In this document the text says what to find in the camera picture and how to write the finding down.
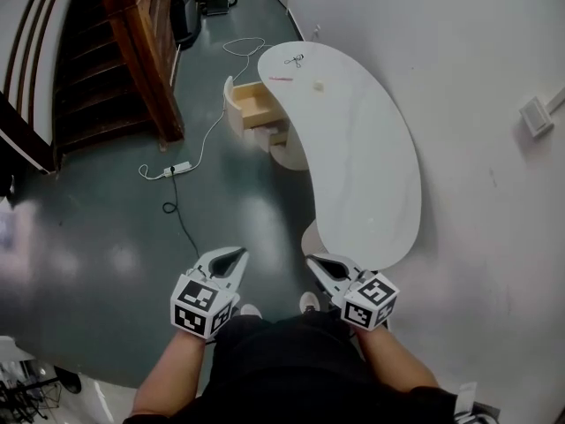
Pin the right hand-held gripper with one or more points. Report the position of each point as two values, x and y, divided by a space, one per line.
370 303

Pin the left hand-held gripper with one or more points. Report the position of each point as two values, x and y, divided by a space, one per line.
194 305

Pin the wooden drawer with white front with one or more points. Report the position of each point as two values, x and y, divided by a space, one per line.
251 104

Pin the small cream cube item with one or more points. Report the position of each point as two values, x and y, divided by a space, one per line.
319 85

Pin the small pink pen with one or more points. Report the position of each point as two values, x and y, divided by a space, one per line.
280 78

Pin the small black metal item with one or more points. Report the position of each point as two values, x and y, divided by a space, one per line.
295 60

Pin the person's right forearm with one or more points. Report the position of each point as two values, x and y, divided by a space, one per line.
393 362

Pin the person's left forearm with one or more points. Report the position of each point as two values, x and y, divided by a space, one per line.
172 369

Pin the white table top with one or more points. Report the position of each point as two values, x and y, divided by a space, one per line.
357 148

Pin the person's right white shoe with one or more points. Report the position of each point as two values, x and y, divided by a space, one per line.
310 301

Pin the person's white shoe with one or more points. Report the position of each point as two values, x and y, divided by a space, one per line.
310 301
250 311

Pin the person's left white shoe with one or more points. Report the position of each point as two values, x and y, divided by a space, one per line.
250 311

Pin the person's black clothing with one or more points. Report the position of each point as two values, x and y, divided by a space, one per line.
287 369

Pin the white power strip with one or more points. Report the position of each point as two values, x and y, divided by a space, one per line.
177 168

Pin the black round object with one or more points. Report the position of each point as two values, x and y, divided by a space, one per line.
68 380

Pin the dark wooden staircase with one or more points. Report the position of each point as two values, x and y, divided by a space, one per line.
110 69

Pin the black bin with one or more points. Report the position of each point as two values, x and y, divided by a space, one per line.
183 18

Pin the white wall box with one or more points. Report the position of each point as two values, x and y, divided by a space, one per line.
536 116

